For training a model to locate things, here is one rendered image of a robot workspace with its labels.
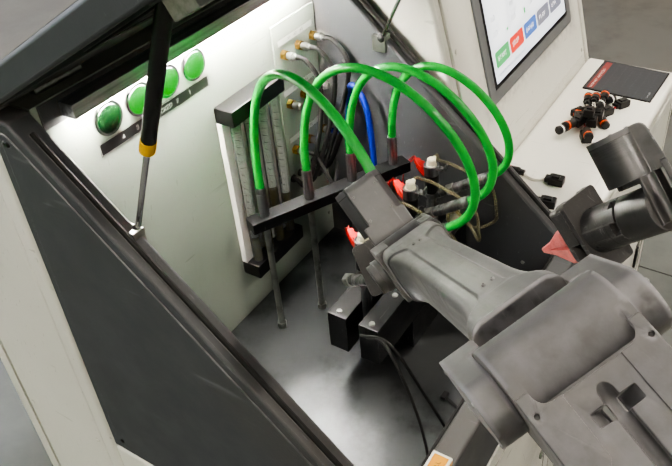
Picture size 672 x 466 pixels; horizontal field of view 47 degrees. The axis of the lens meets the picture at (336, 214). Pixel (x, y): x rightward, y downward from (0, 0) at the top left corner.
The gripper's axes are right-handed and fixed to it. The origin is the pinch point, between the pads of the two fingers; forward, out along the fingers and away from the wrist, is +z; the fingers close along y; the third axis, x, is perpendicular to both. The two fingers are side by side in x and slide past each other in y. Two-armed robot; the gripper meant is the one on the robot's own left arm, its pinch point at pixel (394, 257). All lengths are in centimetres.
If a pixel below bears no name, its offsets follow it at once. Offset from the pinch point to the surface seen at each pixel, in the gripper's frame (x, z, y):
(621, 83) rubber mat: -15, 79, -73
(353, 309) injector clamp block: 5.9, 29.0, 7.5
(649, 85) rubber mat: -12, 77, -78
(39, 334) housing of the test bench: -11, 25, 56
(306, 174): -18.5, 29.7, 5.8
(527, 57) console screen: -27, 60, -48
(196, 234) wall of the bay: -16.4, 29.6, 27.1
